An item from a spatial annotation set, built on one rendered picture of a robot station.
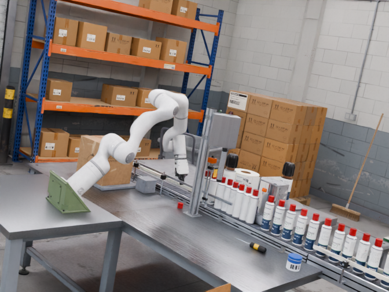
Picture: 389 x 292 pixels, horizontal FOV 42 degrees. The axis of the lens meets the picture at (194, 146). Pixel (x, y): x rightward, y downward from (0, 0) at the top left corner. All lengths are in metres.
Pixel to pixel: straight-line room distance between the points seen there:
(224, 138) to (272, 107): 3.65
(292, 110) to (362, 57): 1.68
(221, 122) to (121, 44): 4.17
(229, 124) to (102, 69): 4.94
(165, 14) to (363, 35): 2.82
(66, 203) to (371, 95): 5.48
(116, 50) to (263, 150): 2.36
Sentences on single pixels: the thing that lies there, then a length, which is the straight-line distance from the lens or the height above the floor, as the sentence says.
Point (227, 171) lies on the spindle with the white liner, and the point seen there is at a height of 1.06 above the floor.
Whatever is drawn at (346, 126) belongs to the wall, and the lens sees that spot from 7.74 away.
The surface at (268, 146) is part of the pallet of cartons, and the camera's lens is 6.65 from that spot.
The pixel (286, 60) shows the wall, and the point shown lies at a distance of 8.46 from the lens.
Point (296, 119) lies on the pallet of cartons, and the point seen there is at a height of 1.21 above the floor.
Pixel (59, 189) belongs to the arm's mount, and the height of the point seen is 0.94.
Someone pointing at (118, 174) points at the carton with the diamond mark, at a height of 0.92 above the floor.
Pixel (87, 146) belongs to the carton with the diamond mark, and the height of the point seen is 1.07.
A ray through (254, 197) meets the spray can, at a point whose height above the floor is 1.04.
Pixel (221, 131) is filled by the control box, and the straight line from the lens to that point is 3.00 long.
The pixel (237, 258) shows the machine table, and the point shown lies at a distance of 2.64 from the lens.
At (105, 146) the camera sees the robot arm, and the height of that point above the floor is 1.18.
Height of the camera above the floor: 1.80
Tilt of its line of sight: 10 degrees down
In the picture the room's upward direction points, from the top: 10 degrees clockwise
